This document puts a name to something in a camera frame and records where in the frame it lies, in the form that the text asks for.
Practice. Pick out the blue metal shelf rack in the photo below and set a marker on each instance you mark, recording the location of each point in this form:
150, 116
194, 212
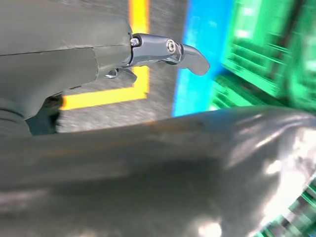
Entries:
202, 32

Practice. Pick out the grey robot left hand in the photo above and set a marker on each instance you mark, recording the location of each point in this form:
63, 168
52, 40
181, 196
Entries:
49, 49

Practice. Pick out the green plastic crate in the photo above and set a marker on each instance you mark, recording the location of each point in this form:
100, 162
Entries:
296, 216
259, 49

